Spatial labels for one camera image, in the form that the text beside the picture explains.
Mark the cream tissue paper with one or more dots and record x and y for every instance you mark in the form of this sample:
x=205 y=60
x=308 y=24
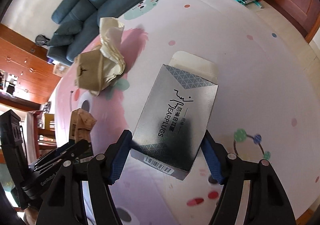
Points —
x=111 y=32

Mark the brown kraft small box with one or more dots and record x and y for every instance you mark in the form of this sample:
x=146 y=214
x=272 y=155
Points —
x=81 y=124

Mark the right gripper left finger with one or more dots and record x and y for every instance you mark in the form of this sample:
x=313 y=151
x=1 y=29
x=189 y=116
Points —
x=116 y=156

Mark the dark green small box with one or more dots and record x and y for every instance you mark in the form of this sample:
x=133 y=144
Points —
x=85 y=157

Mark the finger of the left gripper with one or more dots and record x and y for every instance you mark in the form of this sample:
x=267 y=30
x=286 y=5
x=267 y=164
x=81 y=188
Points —
x=76 y=150
x=53 y=154

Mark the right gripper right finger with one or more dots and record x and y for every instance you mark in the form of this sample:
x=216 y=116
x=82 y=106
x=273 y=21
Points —
x=217 y=159

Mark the wooden cabinet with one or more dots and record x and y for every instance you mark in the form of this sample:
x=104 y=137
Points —
x=24 y=59

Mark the cardboard box on floor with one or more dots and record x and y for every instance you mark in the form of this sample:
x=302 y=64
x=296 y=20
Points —
x=60 y=69

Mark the silver earplugs box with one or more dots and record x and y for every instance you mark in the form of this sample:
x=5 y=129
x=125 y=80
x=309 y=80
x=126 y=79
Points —
x=175 y=116

